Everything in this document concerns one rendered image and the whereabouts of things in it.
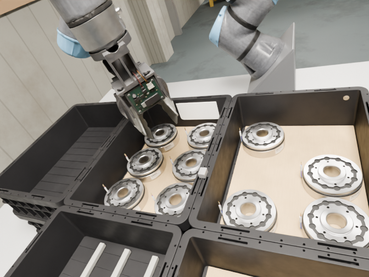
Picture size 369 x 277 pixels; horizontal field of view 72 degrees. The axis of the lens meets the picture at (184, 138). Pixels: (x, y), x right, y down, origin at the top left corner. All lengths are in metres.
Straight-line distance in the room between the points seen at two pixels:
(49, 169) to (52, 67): 1.66
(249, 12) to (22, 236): 1.00
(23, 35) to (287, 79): 2.02
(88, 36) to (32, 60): 2.02
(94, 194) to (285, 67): 0.65
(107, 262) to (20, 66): 1.94
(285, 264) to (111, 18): 0.43
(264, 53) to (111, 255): 0.72
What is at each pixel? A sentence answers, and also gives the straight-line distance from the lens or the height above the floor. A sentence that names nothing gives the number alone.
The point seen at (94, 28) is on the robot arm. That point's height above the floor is 1.23.
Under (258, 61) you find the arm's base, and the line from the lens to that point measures 0.91.
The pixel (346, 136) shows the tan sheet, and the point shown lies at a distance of 0.71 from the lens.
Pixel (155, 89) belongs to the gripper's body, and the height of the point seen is 1.11.
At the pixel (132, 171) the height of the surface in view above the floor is 0.86.
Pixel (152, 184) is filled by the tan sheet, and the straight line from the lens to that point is 0.68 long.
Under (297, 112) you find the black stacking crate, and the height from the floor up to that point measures 0.87.
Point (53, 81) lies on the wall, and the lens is 2.51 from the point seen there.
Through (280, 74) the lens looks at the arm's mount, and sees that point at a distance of 0.88.
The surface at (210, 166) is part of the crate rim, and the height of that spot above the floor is 0.93.
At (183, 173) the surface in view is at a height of 0.86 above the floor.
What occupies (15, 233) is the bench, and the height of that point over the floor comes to 0.70.
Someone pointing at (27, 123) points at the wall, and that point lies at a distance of 2.32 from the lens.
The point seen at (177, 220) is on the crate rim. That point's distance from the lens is 0.46.
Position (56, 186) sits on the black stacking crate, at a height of 0.83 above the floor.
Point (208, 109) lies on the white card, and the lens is 0.74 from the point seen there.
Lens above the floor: 1.30
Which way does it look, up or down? 37 degrees down
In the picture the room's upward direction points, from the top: 20 degrees counter-clockwise
